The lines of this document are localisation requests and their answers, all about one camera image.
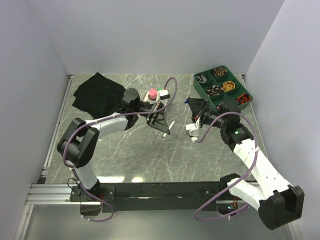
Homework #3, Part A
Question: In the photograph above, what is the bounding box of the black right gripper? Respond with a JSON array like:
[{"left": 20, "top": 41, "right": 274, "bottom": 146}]
[{"left": 186, "top": 97, "right": 227, "bottom": 129}]

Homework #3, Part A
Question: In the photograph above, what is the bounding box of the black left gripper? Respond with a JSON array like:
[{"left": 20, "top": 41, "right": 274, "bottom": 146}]
[{"left": 133, "top": 101, "right": 170, "bottom": 135}]

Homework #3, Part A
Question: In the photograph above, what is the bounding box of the white blue tip pen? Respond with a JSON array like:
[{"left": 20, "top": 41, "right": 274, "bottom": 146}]
[{"left": 162, "top": 119, "right": 176, "bottom": 138}]

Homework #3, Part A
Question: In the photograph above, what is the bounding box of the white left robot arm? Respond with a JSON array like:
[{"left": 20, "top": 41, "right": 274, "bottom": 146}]
[{"left": 57, "top": 88, "right": 170, "bottom": 201}]

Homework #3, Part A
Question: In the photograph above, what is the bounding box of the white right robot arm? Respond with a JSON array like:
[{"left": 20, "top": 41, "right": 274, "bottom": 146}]
[{"left": 185, "top": 97, "right": 305, "bottom": 230}]

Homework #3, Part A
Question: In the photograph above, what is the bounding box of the white round desk organizer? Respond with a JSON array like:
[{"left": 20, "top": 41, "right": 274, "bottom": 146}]
[{"left": 140, "top": 90, "right": 168, "bottom": 105}]

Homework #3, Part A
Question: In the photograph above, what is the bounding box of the black white rolled tie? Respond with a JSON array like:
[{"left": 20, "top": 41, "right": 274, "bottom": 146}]
[{"left": 206, "top": 85, "right": 224, "bottom": 97}]

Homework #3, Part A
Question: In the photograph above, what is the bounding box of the green compartment tray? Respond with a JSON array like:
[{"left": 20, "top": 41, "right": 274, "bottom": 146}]
[{"left": 193, "top": 65, "right": 254, "bottom": 110}]

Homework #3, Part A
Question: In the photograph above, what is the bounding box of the yellow rolled tie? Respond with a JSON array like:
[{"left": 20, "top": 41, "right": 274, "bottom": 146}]
[{"left": 222, "top": 81, "right": 236, "bottom": 92}]

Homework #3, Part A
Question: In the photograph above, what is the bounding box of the brown patterned rolled tie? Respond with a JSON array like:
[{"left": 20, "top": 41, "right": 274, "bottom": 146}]
[{"left": 212, "top": 66, "right": 228, "bottom": 78}]

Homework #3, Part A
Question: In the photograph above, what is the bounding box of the orange navy rolled tie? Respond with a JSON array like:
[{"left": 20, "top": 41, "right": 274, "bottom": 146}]
[{"left": 236, "top": 93, "right": 252, "bottom": 105}]

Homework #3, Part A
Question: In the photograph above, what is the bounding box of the black cloth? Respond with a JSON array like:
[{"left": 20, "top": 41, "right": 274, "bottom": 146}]
[{"left": 72, "top": 72, "right": 126, "bottom": 119}]

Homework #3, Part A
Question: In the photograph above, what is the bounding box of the black base bar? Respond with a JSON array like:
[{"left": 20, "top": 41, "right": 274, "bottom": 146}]
[{"left": 69, "top": 181, "right": 249, "bottom": 213}]

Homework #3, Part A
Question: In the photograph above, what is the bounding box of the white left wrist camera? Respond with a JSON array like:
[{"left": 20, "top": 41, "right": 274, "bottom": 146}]
[{"left": 157, "top": 89, "right": 171, "bottom": 101}]

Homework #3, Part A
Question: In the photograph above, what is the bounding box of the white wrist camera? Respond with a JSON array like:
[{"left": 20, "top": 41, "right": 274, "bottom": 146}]
[
  {"left": 185, "top": 118, "right": 201, "bottom": 143},
  {"left": 157, "top": 89, "right": 171, "bottom": 101}
]

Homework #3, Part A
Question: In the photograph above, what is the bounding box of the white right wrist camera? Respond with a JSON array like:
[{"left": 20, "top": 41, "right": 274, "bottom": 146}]
[{"left": 185, "top": 118, "right": 201, "bottom": 143}]

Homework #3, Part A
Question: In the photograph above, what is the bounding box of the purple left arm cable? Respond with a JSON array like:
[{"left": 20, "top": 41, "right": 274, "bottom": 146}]
[{"left": 62, "top": 77, "right": 178, "bottom": 223}]

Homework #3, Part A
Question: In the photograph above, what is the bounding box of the aluminium frame rail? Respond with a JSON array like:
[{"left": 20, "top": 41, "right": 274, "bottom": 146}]
[{"left": 26, "top": 74, "right": 291, "bottom": 205}]

